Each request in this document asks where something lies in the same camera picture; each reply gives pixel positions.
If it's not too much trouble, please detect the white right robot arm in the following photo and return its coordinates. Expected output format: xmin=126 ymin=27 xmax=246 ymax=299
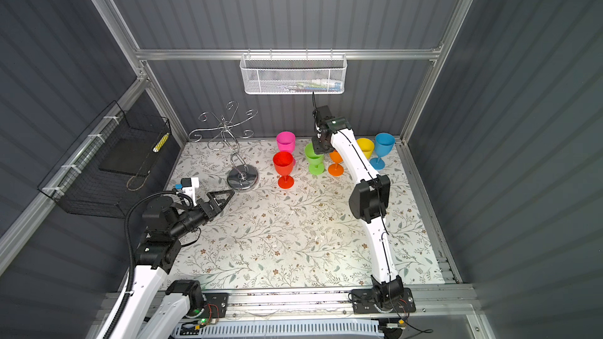
xmin=312 ymin=106 xmax=405 ymax=309

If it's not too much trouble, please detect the red wine glass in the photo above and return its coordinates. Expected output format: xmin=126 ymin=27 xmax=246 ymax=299
xmin=273 ymin=152 xmax=295 ymax=189

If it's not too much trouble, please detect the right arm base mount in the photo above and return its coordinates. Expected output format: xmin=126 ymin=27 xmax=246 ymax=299
xmin=348 ymin=287 xmax=416 ymax=315

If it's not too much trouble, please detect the black wire basket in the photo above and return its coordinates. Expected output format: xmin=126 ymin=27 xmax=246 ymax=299
xmin=38 ymin=104 xmax=175 ymax=218

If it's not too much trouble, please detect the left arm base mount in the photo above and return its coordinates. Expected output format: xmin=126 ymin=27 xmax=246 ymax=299
xmin=165 ymin=279 xmax=229 ymax=320

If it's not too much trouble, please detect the black corrugated cable conduit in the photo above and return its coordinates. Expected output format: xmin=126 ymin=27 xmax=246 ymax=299
xmin=100 ymin=190 xmax=189 ymax=339

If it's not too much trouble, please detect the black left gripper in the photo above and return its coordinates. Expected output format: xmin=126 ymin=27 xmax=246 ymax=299
xmin=170 ymin=190 xmax=233 ymax=242

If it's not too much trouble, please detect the yellow wine glass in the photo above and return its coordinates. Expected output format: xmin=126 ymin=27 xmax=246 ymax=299
xmin=356 ymin=137 xmax=375 ymax=159

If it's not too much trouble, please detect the white wire mesh basket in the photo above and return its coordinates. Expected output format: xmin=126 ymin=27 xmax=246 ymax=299
xmin=240 ymin=53 xmax=348 ymax=95

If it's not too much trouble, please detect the orange wine glass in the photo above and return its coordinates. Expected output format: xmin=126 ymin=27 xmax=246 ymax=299
xmin=328 ymin=151 xmax=344 ymax=177

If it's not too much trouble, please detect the pink wine glass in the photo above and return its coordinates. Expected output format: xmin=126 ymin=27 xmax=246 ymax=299
xmin=276 ymin=131 xmax=296 ymax=154

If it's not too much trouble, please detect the chrome wine glass rack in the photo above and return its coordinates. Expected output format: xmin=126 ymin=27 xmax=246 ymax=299
xmin=188 ymin=100 xmax=259 ymax=191

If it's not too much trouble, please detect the green wine glass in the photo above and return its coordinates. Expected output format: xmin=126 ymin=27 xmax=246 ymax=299
xmin=304 ymin=141 xmax=325 ymax=176

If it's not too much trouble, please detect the blue wine glass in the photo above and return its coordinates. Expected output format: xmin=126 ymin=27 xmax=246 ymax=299
xmin=370 ymin=133 xmax=396 ymax=170

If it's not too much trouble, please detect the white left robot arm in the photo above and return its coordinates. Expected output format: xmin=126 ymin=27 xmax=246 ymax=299
xmin=97 ymin=189 xmax=235 ymax=338

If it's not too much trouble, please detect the white vented panel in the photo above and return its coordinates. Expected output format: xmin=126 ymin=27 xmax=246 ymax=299
xmin=171 ymin=319 xmax=385 ymax=338

